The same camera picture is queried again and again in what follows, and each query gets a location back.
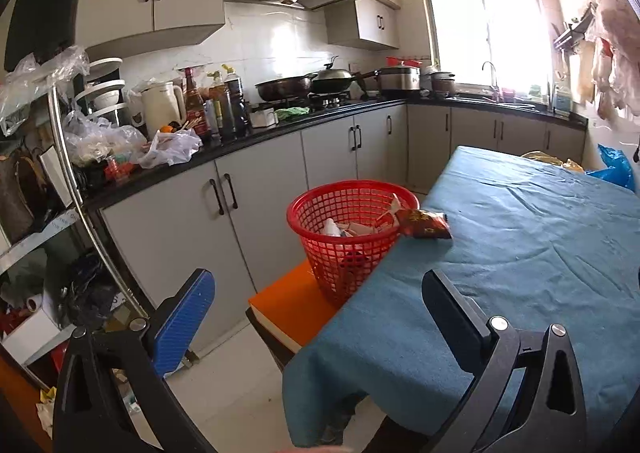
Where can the hanging plastic bags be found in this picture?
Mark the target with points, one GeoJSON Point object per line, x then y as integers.
{"type": "Point", "coordinates": [604, 66]}

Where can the red torn snack wrapper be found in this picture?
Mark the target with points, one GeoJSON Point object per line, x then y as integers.
{"type": "Point", "coordinates": [419, 224]}

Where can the white red food pouch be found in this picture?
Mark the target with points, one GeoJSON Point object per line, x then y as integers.
{"type": "Point", "coordinates": [347, 229]}

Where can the kitchen window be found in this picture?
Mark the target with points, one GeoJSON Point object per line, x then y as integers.
{"type": "Point", "coordinates": [500, 44]}

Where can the red plastic basket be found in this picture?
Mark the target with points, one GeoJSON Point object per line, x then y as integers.
{"type": "Point", "coordinates": [342, 264]}

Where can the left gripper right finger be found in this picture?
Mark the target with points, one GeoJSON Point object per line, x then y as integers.
{"type": "Point", "coordinates": [548, 413]}

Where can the dark cooking pot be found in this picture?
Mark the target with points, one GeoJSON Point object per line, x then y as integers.
{"type": "Point", "coordinates": [443, 84]}

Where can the green cloth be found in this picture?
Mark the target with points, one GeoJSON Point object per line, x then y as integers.
{"type": "Point", "coordinates": [291, 113]}

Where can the sauce bottles group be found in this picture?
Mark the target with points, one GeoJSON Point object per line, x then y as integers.
{"type": "Point", "coordinates": [216, 112]}

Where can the black wok with lid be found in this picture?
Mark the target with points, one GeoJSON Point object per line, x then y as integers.
{"type": "Point", "coordinates": [333, 81]}

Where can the white plastic bag on counter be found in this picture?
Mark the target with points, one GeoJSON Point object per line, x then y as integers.
{"type": "Point", "coordinates": [168, 148]}

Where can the lower kitchen cabinets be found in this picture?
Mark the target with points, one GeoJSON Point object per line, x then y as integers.
{"type": "Point", "coordinates": [227, 214]}

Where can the blue plastic bag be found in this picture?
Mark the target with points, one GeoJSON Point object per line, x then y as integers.
{"type": "Point", "coordinates": [617, 169]}

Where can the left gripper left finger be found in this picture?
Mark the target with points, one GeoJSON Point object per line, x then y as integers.
{"type": "Point", "coordinates": [90, 414]}

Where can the metal storage rack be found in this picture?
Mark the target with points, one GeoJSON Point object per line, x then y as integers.
{"type": "Point", "coordinates": [46, 328]}

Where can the white electric kettle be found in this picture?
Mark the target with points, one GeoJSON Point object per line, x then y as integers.
{"type": "Point", "coordinates": [162, 104]}

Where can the orange stool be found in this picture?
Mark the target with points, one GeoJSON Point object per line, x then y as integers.
{"type": "Point", "coordinates": [289, 313]}

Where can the blue table cloth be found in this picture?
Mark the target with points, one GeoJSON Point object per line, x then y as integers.
{"type": "Point", "coordinates": [533, 242]}

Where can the yellow plastic bag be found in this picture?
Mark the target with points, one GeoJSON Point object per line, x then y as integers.
{"type": "Point", "coordinates": [543, 157]}

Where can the black frying pan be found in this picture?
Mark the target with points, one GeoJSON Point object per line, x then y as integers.
{"type": "Point", "coordinates": [285, 88]}

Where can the silver rice cooker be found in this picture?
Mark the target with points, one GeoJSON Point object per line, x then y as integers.
{"type": "Point", "coordinates": [401, 79]}

